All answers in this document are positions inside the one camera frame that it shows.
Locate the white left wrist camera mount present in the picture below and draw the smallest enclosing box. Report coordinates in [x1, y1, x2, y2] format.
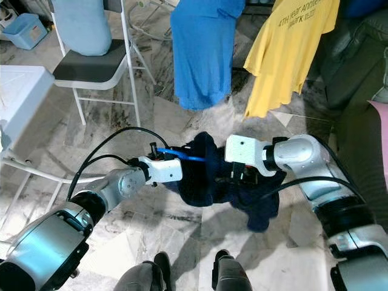
[137, 156, 183, 185]

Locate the dark grey-green sofa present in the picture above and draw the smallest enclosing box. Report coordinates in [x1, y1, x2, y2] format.
[315, 9, 388, 234]

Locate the grey robot left leg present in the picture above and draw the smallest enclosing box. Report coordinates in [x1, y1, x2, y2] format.
[113, 252, 173, 291]

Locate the white folding chair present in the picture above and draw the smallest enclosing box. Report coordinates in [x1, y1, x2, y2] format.
[47, 0, 156, 127]

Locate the blue plastic hanger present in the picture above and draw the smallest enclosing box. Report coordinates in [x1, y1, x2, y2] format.
[156, 147, 208, 164]

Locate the light blue pillow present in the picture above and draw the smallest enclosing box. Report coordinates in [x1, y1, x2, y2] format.
[50, 0, 113, 57]

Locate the blue shirt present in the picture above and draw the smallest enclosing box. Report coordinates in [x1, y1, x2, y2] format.
[170, 0, 247, 112]

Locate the navy blue garment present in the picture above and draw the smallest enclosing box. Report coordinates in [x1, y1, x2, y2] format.
[165, 132, 287, 233]

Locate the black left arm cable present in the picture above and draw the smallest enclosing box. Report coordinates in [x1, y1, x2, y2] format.
[79, 154, 141, 186]
[67, 127, 170, 201]

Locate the yellow t-shirt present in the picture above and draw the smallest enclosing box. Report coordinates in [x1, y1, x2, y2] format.
[244, 0, 340, 119]

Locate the light blue folding table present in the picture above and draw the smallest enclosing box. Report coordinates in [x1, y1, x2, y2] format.
[0, 65, 109, 243]

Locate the blue plastic storage box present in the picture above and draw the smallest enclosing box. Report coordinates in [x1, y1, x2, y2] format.
[3, 13, 49, 51]

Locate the pink mat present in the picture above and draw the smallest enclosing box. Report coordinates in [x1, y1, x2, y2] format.
[367, 100, 388, 149]

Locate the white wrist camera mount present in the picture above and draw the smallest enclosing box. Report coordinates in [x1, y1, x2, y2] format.
[137, 156, 183, 185]
[224, 135, 276, 178]

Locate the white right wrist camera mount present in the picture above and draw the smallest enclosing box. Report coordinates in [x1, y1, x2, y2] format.
[224, 135, 276, 178]

